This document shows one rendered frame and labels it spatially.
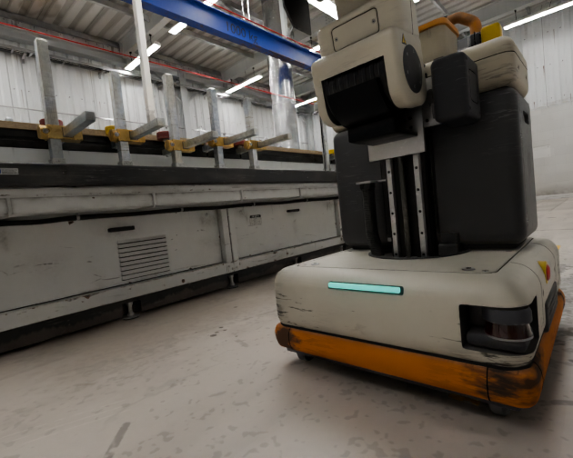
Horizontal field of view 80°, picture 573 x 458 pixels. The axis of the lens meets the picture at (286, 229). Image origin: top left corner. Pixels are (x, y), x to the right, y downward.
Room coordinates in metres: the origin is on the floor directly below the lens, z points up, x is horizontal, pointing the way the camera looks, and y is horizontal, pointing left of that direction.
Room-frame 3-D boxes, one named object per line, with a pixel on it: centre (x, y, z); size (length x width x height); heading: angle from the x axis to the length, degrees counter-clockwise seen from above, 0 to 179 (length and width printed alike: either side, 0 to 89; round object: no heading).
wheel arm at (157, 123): (1.48, 0.59, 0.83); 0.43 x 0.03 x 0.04; 48
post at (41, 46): (1.30, 0.82, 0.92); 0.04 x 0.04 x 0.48; 48
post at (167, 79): (1.67, 0.48, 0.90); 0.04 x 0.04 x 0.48; 48
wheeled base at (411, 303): (1.02, -0.38, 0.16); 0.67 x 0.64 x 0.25; 137
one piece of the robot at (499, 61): (1.08, -0.44, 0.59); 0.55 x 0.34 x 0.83; 47
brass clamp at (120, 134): (1.50, 0.64, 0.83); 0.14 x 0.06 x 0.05; 138
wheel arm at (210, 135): (1.67, 0.42, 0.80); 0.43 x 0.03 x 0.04; 48
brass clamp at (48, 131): (1.31, 0.81, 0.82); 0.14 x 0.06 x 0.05; 138
